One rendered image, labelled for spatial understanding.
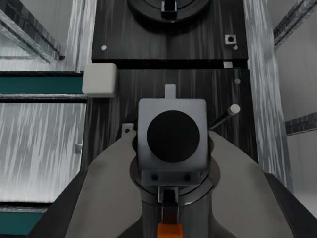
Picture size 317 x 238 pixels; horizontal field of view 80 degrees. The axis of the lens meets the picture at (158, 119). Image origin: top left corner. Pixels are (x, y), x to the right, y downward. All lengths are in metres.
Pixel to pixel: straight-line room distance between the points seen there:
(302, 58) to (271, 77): 0.18
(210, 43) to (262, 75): 0.10
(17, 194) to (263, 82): 0.43
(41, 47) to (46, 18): 0.24
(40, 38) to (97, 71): 0.09
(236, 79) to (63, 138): 0.29
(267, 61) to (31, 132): 0.40
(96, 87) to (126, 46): 0.08
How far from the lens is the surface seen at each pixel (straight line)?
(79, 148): 0.29
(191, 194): 0.25
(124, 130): 0.24
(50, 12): 0.57
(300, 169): 0.45
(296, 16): 0.38
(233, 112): 0.17
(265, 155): 0.31
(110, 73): 0.28
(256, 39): 0.36
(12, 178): 0.40
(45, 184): 0.37
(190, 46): 0.32
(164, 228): 0.17
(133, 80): 0.29
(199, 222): 0.28
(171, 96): 0.17
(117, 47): 0.32
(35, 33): 0.32
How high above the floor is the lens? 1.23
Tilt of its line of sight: 77 degrees down
